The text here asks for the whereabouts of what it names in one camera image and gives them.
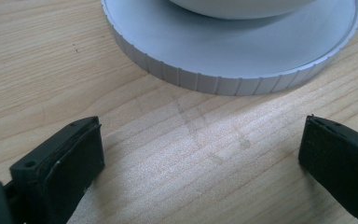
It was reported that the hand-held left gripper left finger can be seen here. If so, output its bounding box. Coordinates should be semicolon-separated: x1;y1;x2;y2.
8;116;105;224

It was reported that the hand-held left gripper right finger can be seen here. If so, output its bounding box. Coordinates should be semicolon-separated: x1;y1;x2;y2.
297;114;358;224

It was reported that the grey ribbed round tray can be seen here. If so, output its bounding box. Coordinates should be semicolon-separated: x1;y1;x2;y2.
100;0;358;97

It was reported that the white bowl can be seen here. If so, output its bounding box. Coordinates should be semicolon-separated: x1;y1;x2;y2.
167;0;318;21

